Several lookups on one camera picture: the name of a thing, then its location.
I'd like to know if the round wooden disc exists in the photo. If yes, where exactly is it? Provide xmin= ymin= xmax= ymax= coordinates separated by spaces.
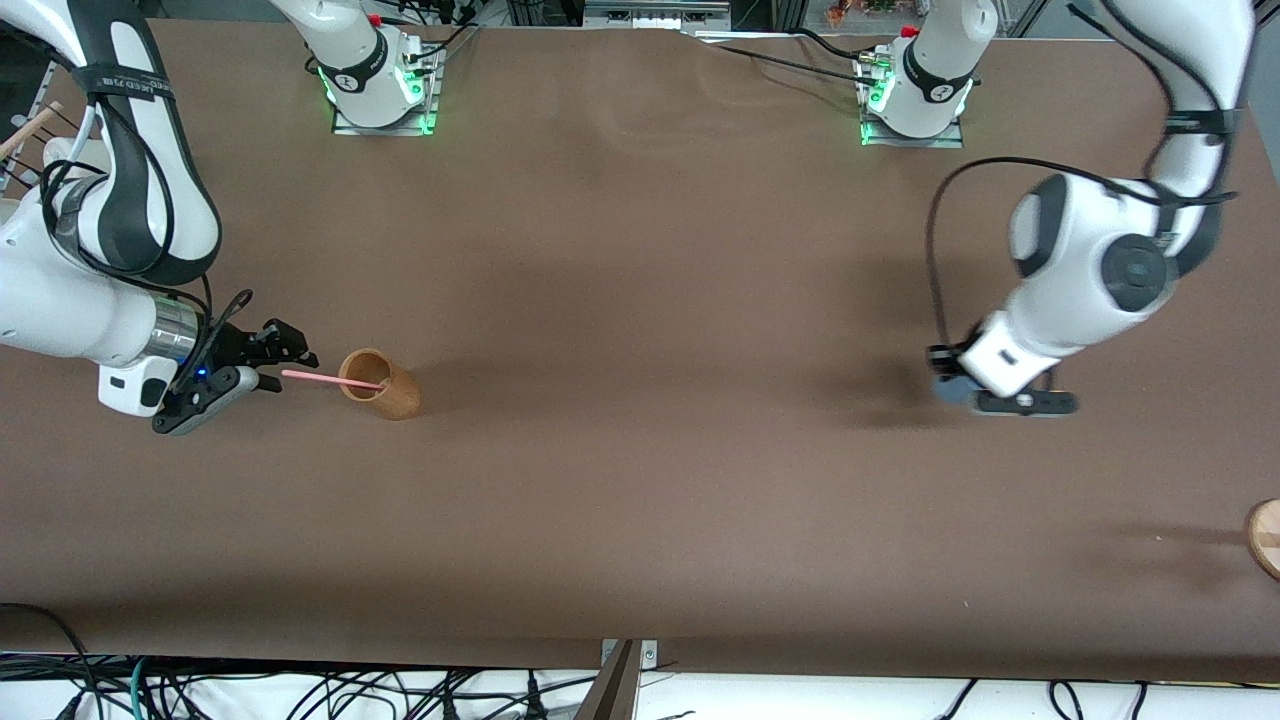
xmin=1245 ymin=498 xmax=1280 ymax=581

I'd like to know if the pink chopstick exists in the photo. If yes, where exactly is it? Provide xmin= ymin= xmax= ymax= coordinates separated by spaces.
xmin=281 ymin=369 xmax=389 ymax=391

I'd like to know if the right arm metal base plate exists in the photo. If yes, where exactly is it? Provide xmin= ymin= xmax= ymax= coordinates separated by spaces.
xmin=330 ymin=42 xmax=443 ymax=136

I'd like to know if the grey electronics box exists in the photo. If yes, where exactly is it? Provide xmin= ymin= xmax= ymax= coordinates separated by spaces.
xmin=582 ymin=0 xmax=733 ymax=31

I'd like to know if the black base power cable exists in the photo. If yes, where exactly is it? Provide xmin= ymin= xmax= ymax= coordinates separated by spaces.
xmin=695 ymin=28 xmax=891 ymax=89

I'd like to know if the dark camera stand post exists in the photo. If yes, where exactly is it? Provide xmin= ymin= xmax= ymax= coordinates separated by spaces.
xmin=574 ymin=640 xmax=642 ymax=720

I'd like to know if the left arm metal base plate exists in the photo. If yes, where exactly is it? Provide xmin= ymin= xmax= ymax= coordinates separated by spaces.
xmin=857 ymin=50 xmax=966 ymax=149

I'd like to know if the thick black floor cable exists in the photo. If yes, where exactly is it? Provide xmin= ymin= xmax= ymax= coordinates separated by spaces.
xmin=0 ymin=602 xmax=98 ymax=720

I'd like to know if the wooden stick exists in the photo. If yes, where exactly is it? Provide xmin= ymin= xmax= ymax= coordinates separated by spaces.
xmin=0 ymin=101 xmax=64 ymax=161

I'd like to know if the bamboo cup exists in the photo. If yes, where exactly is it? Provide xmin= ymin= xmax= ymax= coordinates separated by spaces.
xmin=338 ymin=347 xmax=422 ymax=421

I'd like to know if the small metal table bracket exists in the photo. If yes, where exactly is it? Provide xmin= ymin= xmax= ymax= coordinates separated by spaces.
xmin=600 ymin=639 xmax=660 ymax=671

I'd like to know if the black wire cup rack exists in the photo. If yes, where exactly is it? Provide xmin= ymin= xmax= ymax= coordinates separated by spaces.
xmin=0 ymin=100 xmax=71 ymax=196

